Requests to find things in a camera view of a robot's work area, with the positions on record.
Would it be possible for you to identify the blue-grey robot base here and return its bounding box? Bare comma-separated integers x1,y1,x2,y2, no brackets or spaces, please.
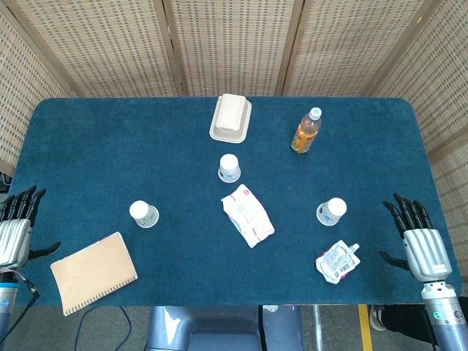
145,305,303,351

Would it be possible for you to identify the white spouted drink pouch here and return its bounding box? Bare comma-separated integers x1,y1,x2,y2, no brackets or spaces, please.
315,239,361,284

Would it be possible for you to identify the black white shoe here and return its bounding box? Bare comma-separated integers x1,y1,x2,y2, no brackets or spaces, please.
369,305,385,332

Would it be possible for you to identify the brown spiral notebook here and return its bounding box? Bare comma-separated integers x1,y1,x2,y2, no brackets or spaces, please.
49,231,139,317

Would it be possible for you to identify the white pink tissue pack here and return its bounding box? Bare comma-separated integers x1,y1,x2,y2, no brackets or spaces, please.
220,184,276,249

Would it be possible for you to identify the blue floor cable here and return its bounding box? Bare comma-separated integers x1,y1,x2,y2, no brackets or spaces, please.
72,306,132,351

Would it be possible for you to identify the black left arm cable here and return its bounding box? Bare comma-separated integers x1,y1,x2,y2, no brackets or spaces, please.
7,272,41,330

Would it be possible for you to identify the bamboo screen panel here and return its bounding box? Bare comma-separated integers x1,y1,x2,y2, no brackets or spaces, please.
0,7,76,176
283,0,436,97
7,0,184,98
369,0,468,293
162,0,304,97

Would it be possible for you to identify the beige takeaway food box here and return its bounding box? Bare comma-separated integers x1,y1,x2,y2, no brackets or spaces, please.
208,93,253,144

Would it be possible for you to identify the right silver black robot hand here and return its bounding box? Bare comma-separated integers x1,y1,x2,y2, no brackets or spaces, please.
378,192,453,282

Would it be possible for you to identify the white paper cup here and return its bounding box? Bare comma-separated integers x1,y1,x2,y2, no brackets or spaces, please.
217,153,242,184
128,200,160,230
316,197,348,227

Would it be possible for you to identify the blue felt table cloth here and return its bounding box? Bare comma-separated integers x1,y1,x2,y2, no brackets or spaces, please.
0,96,462,307

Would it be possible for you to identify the orange drink bottle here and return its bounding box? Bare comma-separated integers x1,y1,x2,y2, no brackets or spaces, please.
290,107,323,155

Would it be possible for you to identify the black trouser leg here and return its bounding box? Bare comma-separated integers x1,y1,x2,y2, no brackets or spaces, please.
382,305,431,332

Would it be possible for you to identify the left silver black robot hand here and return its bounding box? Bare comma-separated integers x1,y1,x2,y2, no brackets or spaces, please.
0,185,62,273

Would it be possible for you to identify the white table leg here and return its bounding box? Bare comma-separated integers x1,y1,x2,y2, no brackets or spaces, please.
312,305,325,351

